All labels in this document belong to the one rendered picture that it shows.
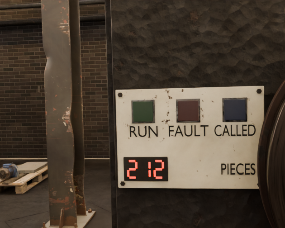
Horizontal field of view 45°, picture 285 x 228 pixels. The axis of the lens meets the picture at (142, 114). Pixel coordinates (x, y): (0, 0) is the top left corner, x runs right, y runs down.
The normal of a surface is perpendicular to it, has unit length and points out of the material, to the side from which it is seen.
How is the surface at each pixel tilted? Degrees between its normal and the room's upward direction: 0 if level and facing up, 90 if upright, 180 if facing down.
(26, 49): 90
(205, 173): 90
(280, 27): 90
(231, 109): 90
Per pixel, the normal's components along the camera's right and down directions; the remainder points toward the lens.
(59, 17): -0.16, 0.06
